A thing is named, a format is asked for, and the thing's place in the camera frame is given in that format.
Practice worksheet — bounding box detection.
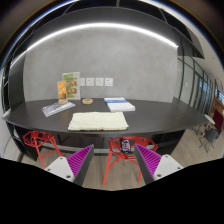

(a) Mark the red metal chair right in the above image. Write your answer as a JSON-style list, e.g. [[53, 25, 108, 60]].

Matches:
[[103, 136, 158, 184]]

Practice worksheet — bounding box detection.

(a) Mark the red metal chair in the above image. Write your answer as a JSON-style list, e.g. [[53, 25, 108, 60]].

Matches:
[[23, 131, 62, 168], [103, 136, 158, 184]]

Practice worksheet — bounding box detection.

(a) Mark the smartphone on chair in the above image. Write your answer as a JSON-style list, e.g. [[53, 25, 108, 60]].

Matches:
[[121, 139, 131, 153]]

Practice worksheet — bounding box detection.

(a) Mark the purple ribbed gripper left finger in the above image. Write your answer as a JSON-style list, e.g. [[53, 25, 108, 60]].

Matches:
[[46, 145, 94, 186]]

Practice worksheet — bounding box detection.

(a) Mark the stack of white blue booklets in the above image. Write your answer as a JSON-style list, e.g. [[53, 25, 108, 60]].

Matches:
[[104, 97, 135, 112]]

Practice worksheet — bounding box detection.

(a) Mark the curved ceiling light strip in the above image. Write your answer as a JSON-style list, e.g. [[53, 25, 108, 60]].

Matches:
[[10, 23, 178, 68]]

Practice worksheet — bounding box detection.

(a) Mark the green menu stand sign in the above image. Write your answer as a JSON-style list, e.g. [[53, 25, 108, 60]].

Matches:
[[62, 72, 80, 100]]

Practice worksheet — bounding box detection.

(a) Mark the grey brochure on table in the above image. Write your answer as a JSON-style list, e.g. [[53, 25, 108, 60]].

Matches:
[[42, 102, 75, 117]]

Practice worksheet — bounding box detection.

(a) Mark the cream white towel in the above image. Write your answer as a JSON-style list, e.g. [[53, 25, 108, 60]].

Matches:
[[68, 112, 128, 131]]

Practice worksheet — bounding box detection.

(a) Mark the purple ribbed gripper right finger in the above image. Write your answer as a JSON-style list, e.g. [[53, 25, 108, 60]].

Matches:
[[134, 144, 182, 184]]

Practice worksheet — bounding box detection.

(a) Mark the round wooden coaster dish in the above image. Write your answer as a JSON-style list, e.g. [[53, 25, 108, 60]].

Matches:
[[82, 98, 93, 105]]

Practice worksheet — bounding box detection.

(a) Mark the white wall socket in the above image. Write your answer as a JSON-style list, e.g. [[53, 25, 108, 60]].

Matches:
[[86, 78, 94, 86], [105, 78, 113, 86], [95, 78, 104, 86], [80, 78, 85, 86]]

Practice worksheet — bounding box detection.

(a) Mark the orange drink card stand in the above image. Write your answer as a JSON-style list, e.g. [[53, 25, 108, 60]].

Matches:
[[57, 81, 68, 104]]

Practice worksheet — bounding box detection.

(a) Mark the small round white table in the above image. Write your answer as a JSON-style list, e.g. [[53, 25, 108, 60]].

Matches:
[[204, 114, 215, 125]]

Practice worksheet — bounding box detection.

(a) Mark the red metal chair left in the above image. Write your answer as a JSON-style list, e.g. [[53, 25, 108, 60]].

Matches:
[[23, 131, 62, 168]]

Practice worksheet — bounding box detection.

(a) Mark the dark background chair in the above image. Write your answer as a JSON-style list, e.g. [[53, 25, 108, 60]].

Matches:
[[199, 128, 218, 151]]

